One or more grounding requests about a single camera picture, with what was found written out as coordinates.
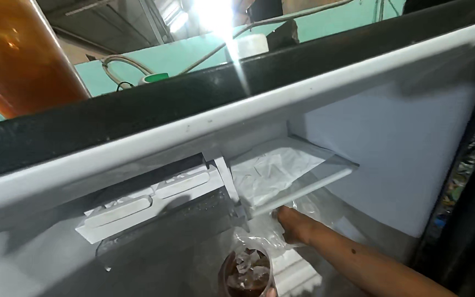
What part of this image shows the pile of ice cubes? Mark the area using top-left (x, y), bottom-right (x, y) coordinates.
top-left (227, 248), bottom-right (271, 290)

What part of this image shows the person's right hand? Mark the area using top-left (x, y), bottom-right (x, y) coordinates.
top-left (274, 205), bottom-right (320, 247)

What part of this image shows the dark angular block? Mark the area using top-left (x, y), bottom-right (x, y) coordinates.
top-left (265, 19), bottom-right (300, 52)

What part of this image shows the person's right forearm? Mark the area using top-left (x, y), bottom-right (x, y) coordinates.
top-left (307, 221), bottom-right (461, 297)

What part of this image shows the large container of orange liquid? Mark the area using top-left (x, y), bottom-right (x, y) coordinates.
top-left (0, 0), bottom-right (92, 119)

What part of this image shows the white ice tray unit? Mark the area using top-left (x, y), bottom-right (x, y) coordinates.
top-left (75, 156), bottom-right (225, 245)

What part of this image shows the white ribbed panel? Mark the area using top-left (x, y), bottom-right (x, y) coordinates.
top-left (271, 248), bottom-right (323, 297)

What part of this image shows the glass shelf with white edge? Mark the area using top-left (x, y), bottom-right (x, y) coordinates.
top-left (230, 135), bottom-right (360, 220)

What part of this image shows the black box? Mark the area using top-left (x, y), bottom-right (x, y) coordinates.
top-left (247, 0), bottom-right (284, 23)

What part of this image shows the freezer with white interior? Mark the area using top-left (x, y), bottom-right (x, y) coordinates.
top-left (0, 0), bottom-right (475, 297)

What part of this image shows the white container with green rim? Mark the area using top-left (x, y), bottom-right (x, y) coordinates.
top-left (138, 73), bottom-right (170, 86)

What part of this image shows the grey cable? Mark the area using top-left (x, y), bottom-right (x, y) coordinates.
top-left (102, 0), bottom-right (354, 88)

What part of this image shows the crumpled white plastic sheet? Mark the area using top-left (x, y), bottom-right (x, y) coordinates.
top-left (230, 137), bottom-right (335, 208)

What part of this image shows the clear cup of brown drink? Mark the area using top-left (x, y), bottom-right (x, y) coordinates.
top-left (218, 243), bottom-right (275, 297)

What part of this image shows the white round container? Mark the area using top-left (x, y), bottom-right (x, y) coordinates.
top-left (226, 34), bottom-right (269, 61)

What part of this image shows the transparent ice drawer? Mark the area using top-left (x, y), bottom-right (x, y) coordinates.
top-left (96, 186), bottom-right (242, 272)

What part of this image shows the pile of colourful litter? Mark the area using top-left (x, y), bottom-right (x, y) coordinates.
top-left (433, 97), bottom-right (475, 232)

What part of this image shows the clear plastic bag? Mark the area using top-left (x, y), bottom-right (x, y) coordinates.
top-left (233, 190), bottom-right (322, 256)

